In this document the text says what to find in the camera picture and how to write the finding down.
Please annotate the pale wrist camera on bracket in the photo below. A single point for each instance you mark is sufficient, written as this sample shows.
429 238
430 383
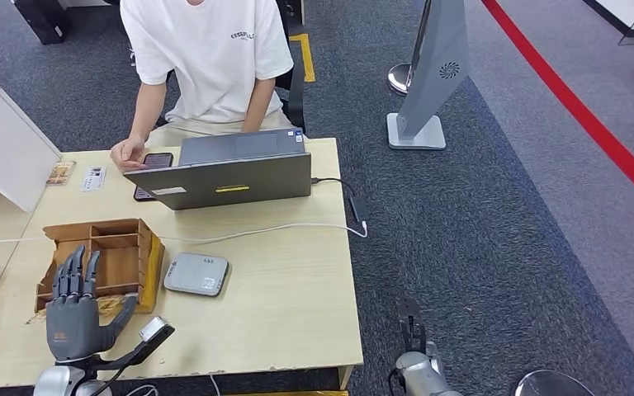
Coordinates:
155 328

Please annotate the person's left forearm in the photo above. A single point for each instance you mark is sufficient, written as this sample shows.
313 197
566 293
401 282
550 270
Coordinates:
257 106

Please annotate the red floor tape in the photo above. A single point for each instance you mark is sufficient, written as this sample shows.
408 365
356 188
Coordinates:
574 104

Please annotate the person's right hand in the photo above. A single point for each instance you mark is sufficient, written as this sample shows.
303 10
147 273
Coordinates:
127 154

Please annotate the grey sign stand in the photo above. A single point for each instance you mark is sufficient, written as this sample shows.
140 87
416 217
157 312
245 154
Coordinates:
434 71

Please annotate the grey laptop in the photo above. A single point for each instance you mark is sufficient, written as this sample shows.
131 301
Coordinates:
229 181

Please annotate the yellow floor tape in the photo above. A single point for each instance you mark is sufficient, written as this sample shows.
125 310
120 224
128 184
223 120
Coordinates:
307 60

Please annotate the black case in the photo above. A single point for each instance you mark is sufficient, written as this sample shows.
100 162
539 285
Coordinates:
41 21

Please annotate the wooden card holder box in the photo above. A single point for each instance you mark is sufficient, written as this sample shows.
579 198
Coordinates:
120 262

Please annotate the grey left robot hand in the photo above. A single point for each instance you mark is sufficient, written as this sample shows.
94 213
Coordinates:
73 328

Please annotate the dark right robot hand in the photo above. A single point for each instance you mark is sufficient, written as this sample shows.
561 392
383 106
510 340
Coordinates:
411 328

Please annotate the patterned room key card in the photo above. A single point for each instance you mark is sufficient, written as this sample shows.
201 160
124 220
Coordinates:
61 173
110 305
37 318

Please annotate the black smartphone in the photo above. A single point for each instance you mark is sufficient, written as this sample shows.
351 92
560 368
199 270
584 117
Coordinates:
158 160

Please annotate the grey card reader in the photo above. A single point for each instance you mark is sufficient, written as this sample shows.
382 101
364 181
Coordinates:
196 274

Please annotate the person's right forearm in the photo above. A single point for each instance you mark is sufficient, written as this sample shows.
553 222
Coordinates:
147 112

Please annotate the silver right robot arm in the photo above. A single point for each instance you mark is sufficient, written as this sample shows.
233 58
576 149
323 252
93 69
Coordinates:
421 377

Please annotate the chrome stanchion base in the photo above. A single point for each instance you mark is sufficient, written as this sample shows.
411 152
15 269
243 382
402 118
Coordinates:
398 80
549 385

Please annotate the white ID card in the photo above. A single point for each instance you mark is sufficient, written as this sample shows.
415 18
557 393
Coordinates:
94 179

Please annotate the person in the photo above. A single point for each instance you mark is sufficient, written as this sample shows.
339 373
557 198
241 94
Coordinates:
213 71

